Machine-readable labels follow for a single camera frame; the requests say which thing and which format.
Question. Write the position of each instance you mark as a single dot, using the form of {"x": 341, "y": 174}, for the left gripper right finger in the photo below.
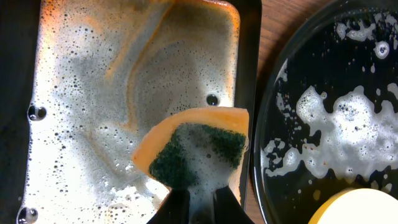
{"x": 227, "y": 209}

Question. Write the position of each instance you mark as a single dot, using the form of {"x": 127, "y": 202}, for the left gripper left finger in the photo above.
{"x": 174, "y": 209}

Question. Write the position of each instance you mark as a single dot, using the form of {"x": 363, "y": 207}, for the yellow green sponge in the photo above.
{"x": 199, "y": 149}

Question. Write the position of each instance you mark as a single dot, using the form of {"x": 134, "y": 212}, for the yellow plate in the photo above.
{"x": 357, "y": 206}

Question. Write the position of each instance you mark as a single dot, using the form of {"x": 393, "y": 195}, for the black round tray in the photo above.
{"x": 328, "y": 117}

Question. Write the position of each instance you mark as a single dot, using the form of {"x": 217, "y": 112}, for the black rectangular soapy tray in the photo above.
{"x": 82, "y": 82}

